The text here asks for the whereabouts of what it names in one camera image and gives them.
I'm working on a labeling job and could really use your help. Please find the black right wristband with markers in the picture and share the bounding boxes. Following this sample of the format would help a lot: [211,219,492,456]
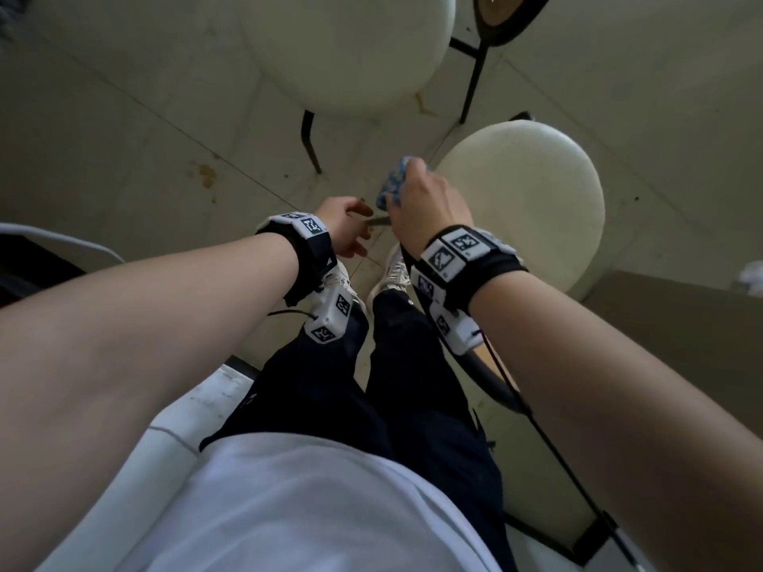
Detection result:
[409,224,529,314]

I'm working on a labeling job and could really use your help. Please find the person's white shirt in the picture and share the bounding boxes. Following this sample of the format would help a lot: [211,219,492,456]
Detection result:
[116,431,505,572]

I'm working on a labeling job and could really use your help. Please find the person's dark trousers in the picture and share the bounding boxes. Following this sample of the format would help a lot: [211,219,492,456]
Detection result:
[199,291,518,572]

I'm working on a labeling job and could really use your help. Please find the person's white shoe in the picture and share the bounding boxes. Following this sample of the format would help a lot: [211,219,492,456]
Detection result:
[366,243,412,311]
[321,260,367,314]

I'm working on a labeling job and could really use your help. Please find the white wrist tracker box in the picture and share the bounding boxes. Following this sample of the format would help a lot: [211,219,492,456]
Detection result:
[304,265,368,345]
[428,303,487,357]

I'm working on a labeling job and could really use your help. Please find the person's left white shoe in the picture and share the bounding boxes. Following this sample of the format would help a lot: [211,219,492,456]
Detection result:
[321,260,367,314]

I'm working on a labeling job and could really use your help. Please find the person's right forearm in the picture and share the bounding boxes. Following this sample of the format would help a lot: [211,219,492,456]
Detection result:
[471,270,763,572]

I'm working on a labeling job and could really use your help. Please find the person's left forearm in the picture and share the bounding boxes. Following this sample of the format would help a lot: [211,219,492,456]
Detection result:
[0,231,299,572]

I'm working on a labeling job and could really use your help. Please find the white left wrist tracker box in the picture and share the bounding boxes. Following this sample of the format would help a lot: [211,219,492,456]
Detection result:
[304,265,368,345]

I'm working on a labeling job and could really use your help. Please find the black wristband with markers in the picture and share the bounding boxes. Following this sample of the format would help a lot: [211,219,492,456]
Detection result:
[409,224,529,314]
[256,212,339,307]

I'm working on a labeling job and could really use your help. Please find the person's right white shoe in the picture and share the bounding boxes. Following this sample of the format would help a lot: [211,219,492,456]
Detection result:
[366,243,412,311]

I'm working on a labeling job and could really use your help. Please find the blue patterned cleaning cloth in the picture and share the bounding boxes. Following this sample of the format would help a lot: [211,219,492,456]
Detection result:
[375,155,418,212]

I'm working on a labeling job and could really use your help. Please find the person's left hand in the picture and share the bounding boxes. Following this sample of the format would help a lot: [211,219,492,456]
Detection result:
[314,195,375,260]

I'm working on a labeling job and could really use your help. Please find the black left wristband with markers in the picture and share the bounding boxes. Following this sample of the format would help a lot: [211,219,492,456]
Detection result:
[256,212,339,307]

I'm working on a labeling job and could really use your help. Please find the person's right hand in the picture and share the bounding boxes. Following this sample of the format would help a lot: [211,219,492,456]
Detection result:
[384,157,475,260]

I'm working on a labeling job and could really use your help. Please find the cream seat cane back chair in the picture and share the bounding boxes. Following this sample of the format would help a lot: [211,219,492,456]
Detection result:
[238,0,554,176]
[360,111,606,415]

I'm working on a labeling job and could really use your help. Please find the white right wrist tracker box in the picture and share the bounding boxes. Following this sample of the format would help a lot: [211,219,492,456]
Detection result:
[428,303,487,357]

